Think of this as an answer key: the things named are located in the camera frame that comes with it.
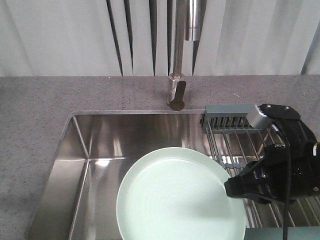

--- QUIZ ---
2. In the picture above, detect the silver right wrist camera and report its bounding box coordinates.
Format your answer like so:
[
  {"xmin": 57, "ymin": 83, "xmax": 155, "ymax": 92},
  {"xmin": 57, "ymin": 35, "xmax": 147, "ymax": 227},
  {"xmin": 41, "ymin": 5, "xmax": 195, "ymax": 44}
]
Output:
[{"xmin": 245, "ymin": 103, "xmax": 301, "ymax": 130}]

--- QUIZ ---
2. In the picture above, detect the grey roll-up drying rack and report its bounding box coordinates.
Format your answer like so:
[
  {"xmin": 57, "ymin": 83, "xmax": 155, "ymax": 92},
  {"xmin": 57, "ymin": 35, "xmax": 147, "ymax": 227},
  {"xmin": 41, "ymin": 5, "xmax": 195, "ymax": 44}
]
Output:
[{"xmin": 199, "ymin": 104, "xmax": 320, "ymax": 240}]

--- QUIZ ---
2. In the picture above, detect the light green round plate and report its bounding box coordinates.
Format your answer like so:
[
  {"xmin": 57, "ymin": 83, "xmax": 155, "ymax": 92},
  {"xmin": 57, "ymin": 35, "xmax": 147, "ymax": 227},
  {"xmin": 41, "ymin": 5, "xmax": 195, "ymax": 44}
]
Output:
[{"xmin": 116, "ymin": 147, "xmax": 246, "ymax": 240}]

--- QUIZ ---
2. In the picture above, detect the black camera cable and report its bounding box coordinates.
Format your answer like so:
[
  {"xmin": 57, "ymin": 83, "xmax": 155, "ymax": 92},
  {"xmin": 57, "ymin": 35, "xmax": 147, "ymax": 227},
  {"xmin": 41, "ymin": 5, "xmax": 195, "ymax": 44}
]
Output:
[{"xmin": 271, "ymin": 123, "xmax": 293, "ymax": 240}]

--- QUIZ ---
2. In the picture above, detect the white pleated curtain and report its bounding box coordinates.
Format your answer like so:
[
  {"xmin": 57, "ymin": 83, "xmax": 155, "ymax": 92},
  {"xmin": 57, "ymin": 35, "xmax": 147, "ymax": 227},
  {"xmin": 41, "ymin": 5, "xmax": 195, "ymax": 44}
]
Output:
[{"xmin": 0, "ymin": 0, "xmax": 320, "ymax": 77}]

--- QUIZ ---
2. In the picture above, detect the stainless steel faucet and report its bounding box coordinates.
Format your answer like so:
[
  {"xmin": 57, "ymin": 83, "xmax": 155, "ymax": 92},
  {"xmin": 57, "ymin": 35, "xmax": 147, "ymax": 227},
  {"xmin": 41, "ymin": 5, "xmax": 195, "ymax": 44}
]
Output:
[{"xmin": 168, "ymin": 0, "xmax": 201, "ymax": 111}]

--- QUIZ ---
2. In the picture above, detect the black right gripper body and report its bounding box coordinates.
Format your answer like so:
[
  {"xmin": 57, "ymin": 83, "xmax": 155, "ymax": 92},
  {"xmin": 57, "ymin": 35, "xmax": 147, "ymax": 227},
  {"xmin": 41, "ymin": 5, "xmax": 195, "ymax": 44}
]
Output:
[{"xmin": 251, "ymin": 119, "xmax": 320, "ymax": 203}]

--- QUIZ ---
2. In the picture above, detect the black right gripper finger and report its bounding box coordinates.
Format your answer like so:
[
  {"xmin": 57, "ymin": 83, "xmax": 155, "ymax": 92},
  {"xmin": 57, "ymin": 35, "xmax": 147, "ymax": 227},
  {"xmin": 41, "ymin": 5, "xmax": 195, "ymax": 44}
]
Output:
[{"xmin": 224, "ymin": 161, "xmax": 264, "ymax": 198}]

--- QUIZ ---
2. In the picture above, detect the stainless steel sink basin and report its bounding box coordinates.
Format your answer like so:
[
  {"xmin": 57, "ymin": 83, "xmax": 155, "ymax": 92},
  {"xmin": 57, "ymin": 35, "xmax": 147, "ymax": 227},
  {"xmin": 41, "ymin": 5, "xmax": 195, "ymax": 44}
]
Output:
[{"xmin": 26, "ymin": 110, "xmax": 281, "ymax": 240}]

